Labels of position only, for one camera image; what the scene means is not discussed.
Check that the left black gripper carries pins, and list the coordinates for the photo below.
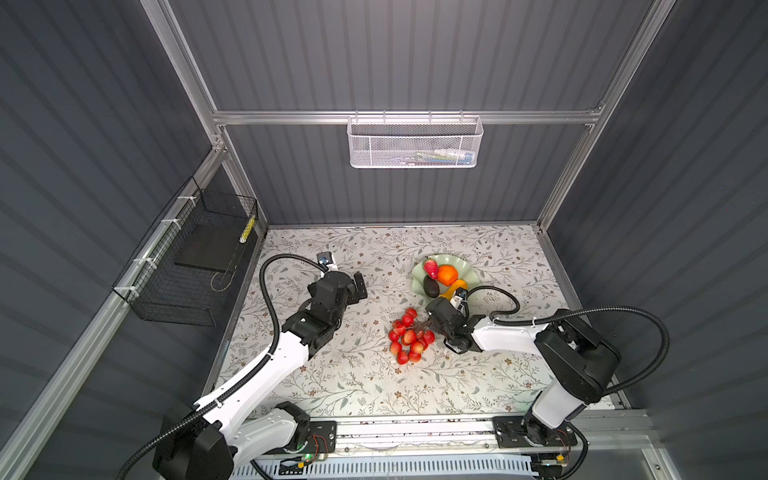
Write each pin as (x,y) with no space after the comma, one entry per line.
(352,296)

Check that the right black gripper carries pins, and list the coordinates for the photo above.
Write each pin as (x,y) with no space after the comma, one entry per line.
(433,325)

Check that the yellow orange fake squash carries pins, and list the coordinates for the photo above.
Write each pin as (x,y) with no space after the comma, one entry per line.
(452,290)

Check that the large orange fake fruit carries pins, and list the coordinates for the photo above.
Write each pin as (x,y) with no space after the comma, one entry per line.
(447,275)

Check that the red fake cherry bunch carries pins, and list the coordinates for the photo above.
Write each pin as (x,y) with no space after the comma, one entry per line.
(409,337)

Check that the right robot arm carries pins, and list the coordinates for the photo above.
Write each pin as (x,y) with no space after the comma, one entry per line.
(581,360)

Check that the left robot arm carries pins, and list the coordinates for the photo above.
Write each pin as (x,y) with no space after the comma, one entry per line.
(215,437)

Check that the green scalloped fruit bowl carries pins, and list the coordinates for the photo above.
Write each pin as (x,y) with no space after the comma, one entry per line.
(465,272)

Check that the floral table mat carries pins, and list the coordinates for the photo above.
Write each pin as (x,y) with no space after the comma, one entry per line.
(357,374)

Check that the yellow tube in black basket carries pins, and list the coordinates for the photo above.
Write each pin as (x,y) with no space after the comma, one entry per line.
(248,228)

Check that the black pad in basket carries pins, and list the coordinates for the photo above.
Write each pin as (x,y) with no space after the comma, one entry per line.
(211,248)

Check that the items in white basket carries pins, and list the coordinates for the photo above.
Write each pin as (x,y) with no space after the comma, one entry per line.
(449,157)

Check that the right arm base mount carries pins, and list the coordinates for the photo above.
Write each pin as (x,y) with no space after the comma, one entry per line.
(519,431)

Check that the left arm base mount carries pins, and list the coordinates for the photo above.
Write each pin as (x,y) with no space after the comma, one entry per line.
(319,437)

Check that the black wire wall basket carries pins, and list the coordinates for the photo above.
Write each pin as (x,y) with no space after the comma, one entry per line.
(190,268)

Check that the white wire wall basket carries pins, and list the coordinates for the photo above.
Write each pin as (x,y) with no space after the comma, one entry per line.
(380,142)

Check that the aluminium front rail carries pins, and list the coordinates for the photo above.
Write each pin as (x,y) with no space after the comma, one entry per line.
(603,429)

